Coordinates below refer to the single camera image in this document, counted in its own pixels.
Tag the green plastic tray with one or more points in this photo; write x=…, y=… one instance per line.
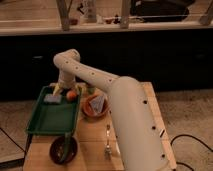
x=53, y=119

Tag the green item in brown bowl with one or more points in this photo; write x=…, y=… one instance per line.
x=66, y=148

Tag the orange bowl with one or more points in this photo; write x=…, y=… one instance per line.
x=87, y=110

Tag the dark brown bowl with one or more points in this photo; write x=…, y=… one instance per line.
x=56, y=150

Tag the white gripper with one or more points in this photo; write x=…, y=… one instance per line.
x=66, y=81

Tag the grey sponge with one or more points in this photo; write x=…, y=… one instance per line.
x=53, y=99

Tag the white carton in bowl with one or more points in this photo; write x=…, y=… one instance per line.
x=97, y=104

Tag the orange apple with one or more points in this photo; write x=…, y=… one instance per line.
x=71, y=95

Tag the black bag on shelf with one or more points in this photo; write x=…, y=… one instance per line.
x=161, y=10

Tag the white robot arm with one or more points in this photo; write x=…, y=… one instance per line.
x=138, y=138

